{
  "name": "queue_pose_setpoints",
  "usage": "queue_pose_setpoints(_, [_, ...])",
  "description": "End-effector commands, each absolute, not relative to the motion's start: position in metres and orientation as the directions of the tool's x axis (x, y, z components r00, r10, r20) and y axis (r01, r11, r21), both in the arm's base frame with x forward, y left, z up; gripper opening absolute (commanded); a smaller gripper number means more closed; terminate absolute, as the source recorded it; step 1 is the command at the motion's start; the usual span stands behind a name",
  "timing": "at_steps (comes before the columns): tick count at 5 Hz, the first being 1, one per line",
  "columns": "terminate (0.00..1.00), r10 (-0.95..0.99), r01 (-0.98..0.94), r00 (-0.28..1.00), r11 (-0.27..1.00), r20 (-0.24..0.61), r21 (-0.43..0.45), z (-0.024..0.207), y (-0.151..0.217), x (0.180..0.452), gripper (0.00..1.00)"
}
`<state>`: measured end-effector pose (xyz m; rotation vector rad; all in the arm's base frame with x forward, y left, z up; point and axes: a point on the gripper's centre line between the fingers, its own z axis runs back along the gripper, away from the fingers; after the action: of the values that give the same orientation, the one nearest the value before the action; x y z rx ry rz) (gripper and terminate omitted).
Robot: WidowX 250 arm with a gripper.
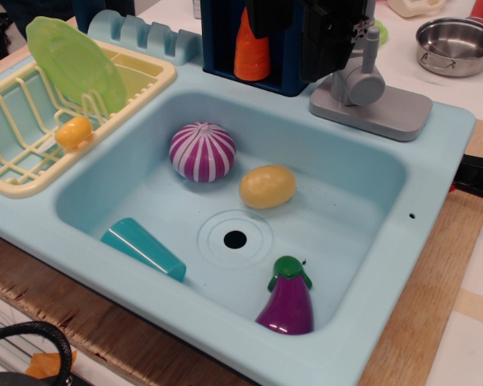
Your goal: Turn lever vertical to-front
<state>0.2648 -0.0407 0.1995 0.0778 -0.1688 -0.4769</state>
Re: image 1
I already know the dark blue utensil box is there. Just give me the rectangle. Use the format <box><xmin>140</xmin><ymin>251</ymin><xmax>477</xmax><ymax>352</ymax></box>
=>
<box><xmin>200</xmin><ymin>1</ymin><xmax>307</xmax><ymax>97</ymax></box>

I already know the grey toy faucet lever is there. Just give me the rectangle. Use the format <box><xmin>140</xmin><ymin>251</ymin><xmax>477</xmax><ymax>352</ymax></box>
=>
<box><xmin>330</xmin><ymin>26</ymin><xmax>386</xmax><ymax>106</ymax></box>

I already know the green plastic plate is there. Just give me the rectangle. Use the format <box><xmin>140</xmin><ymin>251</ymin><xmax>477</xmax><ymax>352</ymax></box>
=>
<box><xmin>26</xmin><ymin>16</ymin><xmax>127</xmax><ymax>113</ymax></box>

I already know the purple toy eggplant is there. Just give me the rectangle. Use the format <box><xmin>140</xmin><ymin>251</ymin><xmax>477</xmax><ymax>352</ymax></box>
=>
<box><xmin>256</xmin><ymin>256</ymin><xmax>314</xmax><ymax>335</ymax></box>

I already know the steel cooking pot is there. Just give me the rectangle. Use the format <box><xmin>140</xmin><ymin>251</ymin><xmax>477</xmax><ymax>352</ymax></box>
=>
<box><xmin>415</xmin><ymin>18</ymin><xmax>483</xmax><ymax>78</ymax></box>

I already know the small yellow toy piece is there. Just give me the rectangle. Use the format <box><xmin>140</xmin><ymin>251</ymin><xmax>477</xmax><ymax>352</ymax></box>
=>
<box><xmin>55</xmin><ymin>116</ymin><xmax>93</xmax><ymax>151</ymax></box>

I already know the small green toy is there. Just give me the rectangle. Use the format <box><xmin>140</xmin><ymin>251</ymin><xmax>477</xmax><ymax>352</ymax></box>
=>
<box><xmin>374</xmin><ymin>20</ymin><xmax>389</xmax><ymax>47</ymax></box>

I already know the orange paper scrap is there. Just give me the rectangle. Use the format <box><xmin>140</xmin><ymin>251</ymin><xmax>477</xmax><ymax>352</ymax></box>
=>
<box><xmin>25</xmin><ymin>353</ymin><xmax>61</xmax><ymax>380</ymax></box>

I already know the teal plastic cup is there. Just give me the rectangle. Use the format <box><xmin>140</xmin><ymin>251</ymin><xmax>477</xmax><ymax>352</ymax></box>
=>
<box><xmin>100</xmin><ymin>218</ymin><xmax>187</xmax><ymax>282</ymax></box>

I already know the orange toy carrot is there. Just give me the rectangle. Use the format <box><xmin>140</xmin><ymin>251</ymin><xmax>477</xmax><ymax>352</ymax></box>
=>
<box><xmin>233</xmin><ymin>8</ymin><xmax>271</xmax><ymax>82</ymax></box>

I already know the cream plastic container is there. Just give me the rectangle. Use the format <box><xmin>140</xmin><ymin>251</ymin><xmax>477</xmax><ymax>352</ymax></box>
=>
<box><xmin>387</xmin><ymin>0</ymin><xmax>447</xmax><ymax>18</ymax></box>

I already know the black clamp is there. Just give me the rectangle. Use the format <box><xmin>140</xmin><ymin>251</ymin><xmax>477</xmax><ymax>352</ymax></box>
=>
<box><xmin>451</xmin><ymin>154</ymin><xmax>483</xmax><ymax>198</ymax></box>

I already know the light blue toy sink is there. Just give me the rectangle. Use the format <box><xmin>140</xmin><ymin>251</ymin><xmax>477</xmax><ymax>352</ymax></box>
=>
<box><xmin>0</xmin><ymin>9</ymin><xmax>477</xmax><ymax>386</ymax></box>

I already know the yellow dish rack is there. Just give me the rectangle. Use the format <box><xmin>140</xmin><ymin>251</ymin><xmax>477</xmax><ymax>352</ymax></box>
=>
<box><xmin>0</xmin><ymin>42</ymin><xmax>177</xmax><ymax>198</ymax></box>

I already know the yellow toy potato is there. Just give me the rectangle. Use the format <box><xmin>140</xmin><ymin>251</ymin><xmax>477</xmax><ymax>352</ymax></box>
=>
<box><xmin>239</xmin><ymin>165</ymin><xmax>296</xmax><ymax>209</ymax></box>

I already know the grey faucet base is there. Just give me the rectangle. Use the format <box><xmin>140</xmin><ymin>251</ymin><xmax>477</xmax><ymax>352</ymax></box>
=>
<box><xmin>309</xmin><ymin>77</ymin><xmax>433</xmax><ymax>142</ymax></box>

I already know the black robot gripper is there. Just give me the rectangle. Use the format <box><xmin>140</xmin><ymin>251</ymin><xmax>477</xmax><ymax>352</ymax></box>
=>
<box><xmin>246</xmin><ymin>0</ymin><xmax>374</xmax><ymax>83</ymax></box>

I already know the black cable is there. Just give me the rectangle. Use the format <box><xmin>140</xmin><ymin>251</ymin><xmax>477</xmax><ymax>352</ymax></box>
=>
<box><xmin>0</xmin><ymin>320</ymin><xmax>74</xmax><ymax>386</ymax></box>

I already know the purple striped toy onion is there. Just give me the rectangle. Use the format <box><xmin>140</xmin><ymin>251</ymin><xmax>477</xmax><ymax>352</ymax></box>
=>
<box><xmin>169</xmin><ymin>122</ymin><xmax>237</xmax><ymax>183</ymax></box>

